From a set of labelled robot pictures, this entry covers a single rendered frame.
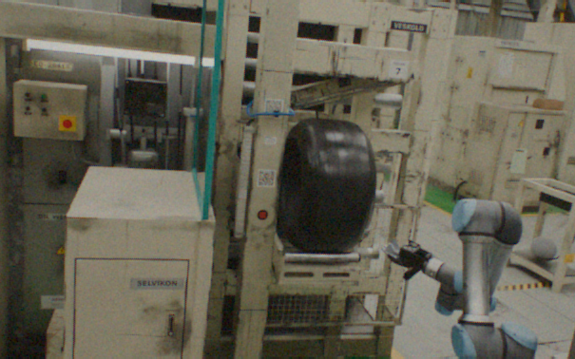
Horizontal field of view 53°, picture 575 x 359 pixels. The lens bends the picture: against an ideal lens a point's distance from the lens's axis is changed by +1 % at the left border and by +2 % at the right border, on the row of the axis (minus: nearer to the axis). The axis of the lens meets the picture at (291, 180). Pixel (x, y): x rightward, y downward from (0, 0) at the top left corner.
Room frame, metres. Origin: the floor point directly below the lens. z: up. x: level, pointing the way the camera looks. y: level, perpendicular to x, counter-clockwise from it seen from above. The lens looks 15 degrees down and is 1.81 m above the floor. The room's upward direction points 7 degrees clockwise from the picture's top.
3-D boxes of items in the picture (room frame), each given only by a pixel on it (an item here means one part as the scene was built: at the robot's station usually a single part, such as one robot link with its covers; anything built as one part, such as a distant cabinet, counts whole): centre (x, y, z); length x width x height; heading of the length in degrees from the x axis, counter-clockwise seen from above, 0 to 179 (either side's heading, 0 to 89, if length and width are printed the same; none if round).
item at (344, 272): (2.26, -0.16, 0.84); 0.36 x 0.09 x 0.06; 104
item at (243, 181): (2.26, 0.19, 1.19); 0.05 x 0.04 x 0.48; 14
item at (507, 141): (6.87, -2.62, 0.62); 0.91 x 0.58 x 1.25; 115
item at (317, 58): (2.71, -0.17, 1.71); 0.61 x 0.25 x 0.15; 104
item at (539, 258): (4.65, -2.26, 0.40); 0.60 x 0.35 x 0.80; 25
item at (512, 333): (1.72, -0.80, 0.88); 0.13 x 0.12 x 0.14; 96
